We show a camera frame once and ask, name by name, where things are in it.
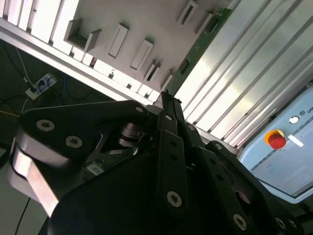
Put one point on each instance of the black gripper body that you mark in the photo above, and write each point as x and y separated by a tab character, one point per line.
110	195

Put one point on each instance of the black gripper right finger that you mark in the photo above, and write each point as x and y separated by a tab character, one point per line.
215	171

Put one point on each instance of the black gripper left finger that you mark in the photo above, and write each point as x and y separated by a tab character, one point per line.
61	132

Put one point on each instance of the green RAM stick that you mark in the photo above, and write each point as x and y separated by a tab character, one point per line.
199	42

